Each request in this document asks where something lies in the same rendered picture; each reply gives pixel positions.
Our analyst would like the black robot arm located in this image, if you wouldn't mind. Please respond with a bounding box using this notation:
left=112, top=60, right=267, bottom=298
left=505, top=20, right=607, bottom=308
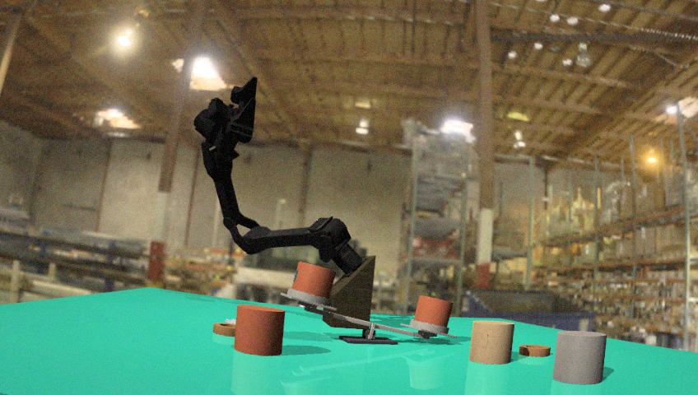
left=193, top=97, right=367, bottom=277

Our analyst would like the grey cylinder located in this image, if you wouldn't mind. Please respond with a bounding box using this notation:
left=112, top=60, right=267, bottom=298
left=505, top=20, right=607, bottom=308
left=552, top=331, right=607, bottom=385

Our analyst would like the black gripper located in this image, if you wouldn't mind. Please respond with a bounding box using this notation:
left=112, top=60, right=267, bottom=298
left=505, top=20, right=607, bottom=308
left=220, top=77, right=257, bottom=143

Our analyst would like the grey balance with round pans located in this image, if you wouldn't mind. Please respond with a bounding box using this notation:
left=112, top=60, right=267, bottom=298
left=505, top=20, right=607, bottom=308
left=281, top=288, right=457, bottom=345

